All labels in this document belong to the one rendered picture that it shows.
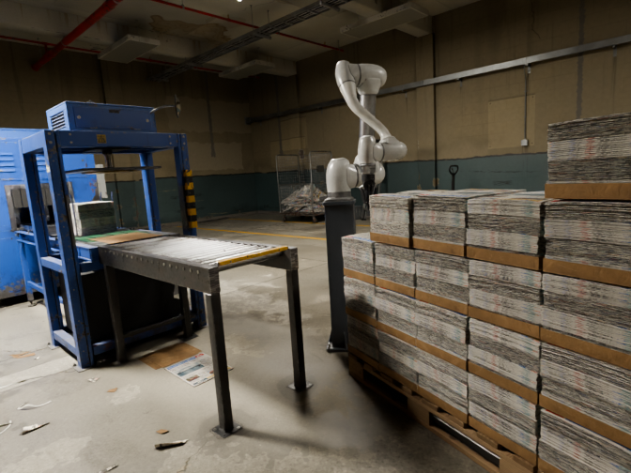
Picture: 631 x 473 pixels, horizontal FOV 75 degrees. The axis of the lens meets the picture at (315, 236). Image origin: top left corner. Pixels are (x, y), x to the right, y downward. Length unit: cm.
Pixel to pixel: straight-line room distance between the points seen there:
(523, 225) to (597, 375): 48
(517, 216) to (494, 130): 737
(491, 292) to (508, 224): 26
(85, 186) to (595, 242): 504
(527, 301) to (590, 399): 32
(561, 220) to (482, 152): 753
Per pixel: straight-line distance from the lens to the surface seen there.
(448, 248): 171
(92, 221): 385
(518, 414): 172
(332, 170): 264
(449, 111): 923
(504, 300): 159
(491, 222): 157
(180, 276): 211
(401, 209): 187
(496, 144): 881
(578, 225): 140
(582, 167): 139
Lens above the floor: 119
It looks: 9 degrees down
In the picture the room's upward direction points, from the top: 4 degrees counter-clockwise
